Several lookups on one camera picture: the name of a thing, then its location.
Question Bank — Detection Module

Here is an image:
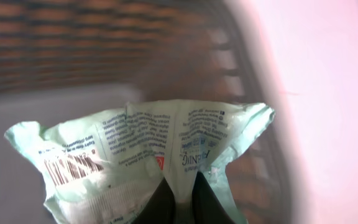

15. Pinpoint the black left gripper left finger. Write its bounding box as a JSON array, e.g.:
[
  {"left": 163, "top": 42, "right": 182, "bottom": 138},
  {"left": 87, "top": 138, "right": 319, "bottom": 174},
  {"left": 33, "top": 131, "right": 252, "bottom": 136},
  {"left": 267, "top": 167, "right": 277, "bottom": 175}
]
[{"left": 132, "top": 179, "right": 175, "bottom": 224}]

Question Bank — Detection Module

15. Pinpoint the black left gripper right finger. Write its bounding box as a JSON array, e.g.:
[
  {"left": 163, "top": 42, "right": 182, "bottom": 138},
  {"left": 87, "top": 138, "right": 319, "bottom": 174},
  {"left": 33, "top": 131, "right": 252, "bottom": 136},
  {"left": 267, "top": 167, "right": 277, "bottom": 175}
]
[{"left": 192, "top": 172, "right": 234, "bottom": 224}]

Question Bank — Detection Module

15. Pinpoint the mint green wipes packet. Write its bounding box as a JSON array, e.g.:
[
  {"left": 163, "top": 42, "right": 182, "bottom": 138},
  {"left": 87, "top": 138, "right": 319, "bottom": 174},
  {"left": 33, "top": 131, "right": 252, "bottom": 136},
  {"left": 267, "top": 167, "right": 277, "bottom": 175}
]
[{"left": 5, "top": 100, "right": 275, "bottom": 223}]

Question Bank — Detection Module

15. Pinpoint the grey plastic shopping basket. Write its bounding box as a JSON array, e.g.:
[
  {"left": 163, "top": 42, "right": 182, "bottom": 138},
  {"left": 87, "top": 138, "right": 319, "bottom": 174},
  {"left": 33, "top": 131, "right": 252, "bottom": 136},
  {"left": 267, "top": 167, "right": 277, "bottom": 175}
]
[{"left": 0, "top": 1, "right": 358, "bottom": 223}]

